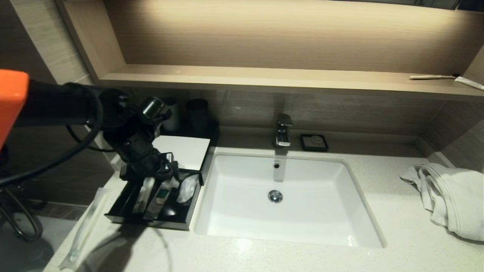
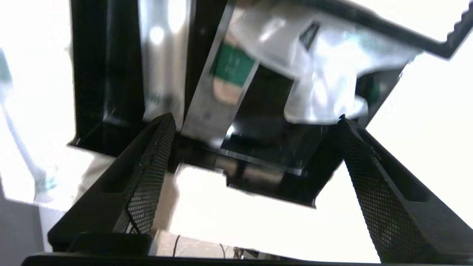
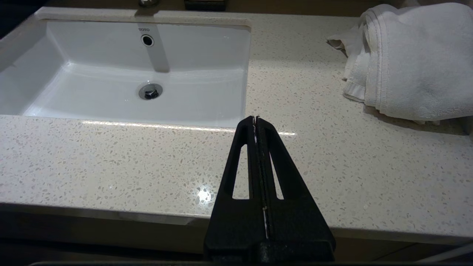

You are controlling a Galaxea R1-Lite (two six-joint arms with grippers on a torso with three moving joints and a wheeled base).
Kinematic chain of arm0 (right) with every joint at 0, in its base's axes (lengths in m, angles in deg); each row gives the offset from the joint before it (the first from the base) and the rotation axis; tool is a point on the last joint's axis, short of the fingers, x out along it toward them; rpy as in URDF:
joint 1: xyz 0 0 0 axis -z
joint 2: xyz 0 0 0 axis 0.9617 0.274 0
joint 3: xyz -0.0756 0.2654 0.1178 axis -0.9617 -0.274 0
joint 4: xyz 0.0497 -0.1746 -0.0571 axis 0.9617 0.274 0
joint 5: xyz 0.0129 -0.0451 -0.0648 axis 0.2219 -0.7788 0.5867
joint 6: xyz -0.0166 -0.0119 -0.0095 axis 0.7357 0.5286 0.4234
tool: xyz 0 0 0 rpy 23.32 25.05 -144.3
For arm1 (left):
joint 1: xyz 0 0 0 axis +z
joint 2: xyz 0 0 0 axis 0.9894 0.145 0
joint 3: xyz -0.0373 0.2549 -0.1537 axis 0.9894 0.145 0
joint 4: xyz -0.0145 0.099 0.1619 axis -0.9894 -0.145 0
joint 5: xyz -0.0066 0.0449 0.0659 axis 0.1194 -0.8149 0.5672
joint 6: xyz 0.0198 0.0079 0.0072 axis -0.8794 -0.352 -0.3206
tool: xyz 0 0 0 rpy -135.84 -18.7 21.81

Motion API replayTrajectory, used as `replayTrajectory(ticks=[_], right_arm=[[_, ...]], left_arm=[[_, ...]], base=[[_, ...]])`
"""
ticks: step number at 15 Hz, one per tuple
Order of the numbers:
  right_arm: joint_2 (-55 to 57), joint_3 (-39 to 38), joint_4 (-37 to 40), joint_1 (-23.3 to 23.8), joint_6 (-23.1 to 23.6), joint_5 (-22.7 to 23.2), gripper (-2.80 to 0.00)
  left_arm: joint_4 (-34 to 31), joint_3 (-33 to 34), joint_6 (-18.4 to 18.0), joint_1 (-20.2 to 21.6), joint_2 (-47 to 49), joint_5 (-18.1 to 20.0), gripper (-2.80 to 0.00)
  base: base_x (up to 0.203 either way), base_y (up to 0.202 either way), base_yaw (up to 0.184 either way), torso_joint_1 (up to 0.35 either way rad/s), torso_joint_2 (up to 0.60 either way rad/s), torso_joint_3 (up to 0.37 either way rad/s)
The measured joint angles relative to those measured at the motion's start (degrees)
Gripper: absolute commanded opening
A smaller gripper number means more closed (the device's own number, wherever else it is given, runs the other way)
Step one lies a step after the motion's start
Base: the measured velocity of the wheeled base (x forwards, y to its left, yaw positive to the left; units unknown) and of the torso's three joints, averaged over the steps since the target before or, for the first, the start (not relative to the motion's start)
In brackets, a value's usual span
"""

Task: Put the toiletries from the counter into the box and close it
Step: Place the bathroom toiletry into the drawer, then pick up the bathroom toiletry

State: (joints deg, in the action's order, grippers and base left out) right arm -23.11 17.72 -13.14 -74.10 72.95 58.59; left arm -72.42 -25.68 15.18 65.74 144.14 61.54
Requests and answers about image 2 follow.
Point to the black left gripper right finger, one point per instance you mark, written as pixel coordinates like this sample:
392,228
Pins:
406,214

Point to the black amenity box white top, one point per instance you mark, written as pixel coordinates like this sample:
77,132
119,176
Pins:
388,29

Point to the black glossy box drawer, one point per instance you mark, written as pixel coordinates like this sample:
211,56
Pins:
266,155

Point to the green label sachet in drawer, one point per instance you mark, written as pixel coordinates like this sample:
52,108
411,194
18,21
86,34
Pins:
221,96

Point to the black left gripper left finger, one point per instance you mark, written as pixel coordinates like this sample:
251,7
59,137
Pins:
111,207

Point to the white packet green print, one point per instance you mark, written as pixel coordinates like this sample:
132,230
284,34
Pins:
162,74

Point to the long white toothbrush packet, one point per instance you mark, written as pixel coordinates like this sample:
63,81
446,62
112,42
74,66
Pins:
22,155

